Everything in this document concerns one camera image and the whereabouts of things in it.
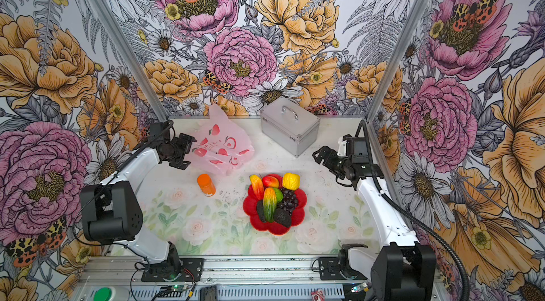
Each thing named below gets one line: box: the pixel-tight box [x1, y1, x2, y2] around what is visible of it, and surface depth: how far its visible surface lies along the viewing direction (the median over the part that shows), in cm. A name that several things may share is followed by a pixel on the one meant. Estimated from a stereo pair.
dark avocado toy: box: [273, 208, 292, 228], surface depth 80 cm
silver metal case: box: [260, 95, 321, 158], surface depth 102 cm
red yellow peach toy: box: [261, 175, 279, 189], surface depth 91 cm
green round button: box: [93, 286, 113, 301], surface depth 63 cm
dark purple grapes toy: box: [278, 187, 299, 216], surface depth 89 cm
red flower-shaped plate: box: [242, 173, 308, 236], surface depth 87 cm
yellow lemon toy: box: [282, 172, 301, 191], surface depth 87 cm
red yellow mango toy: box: [248, 174, 265, 201], surface depth 89 cm
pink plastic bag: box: [190, 103, 255, 177], surface depth 102 cm
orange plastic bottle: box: [197, 173, 217, 196], surface depth 89 cm
